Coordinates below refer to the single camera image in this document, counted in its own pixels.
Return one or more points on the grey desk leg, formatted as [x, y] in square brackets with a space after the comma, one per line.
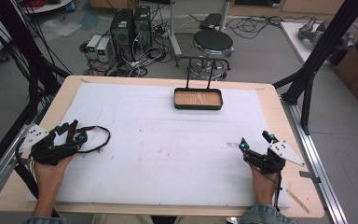
[174, 29]

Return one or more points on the person's left hand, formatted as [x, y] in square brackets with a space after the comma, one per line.
[50, 175]

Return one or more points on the person's right hand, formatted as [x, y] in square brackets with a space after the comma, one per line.
[262, 186]

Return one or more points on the black round stool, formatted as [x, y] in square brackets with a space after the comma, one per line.
[213, 43]

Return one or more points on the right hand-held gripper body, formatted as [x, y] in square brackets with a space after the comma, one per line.
[270, 160]

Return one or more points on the flat black box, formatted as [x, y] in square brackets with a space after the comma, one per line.
[211, 21]

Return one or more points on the black computer tower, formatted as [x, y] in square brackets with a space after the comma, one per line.
[143, 26]
[121, 29]

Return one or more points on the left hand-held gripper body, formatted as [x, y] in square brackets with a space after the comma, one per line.
[40, 151]

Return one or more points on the black tray with wooden bottom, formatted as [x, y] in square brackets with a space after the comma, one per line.
[198, 99]

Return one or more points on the white foam mat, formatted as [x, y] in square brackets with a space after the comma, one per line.
[155, 146]

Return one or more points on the white platform board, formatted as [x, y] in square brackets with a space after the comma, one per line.
[298, 39]

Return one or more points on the aluminium frame rail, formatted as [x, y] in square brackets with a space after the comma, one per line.
[318, 165]
[0, 174]

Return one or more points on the grey power supply unit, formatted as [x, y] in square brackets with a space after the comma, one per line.
[103, 49]
[93, 46]

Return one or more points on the thin wooden stick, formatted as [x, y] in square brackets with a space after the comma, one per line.
[298, 201]

